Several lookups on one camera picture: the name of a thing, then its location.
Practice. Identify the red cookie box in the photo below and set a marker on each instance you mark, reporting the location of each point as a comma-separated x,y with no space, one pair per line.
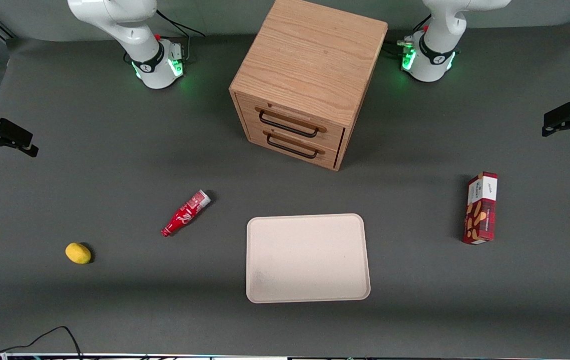
480,215

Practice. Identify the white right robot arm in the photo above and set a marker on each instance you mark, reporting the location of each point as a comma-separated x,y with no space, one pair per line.
135,30

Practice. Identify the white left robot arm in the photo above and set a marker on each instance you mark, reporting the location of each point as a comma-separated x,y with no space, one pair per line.
437,50

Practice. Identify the beige plastic tray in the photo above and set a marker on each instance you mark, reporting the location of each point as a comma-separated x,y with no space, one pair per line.
307,259

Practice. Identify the yellow lemon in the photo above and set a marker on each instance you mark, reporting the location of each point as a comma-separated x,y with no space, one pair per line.
78,253

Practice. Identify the red cola bottle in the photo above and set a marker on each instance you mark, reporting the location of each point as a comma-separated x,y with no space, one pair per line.
185,214

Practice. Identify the wooden drawer front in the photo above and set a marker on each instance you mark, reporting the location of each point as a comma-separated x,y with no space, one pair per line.
334,134
329,157

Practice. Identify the wooden drawer cabinet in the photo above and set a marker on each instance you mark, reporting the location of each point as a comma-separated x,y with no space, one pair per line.
312,55

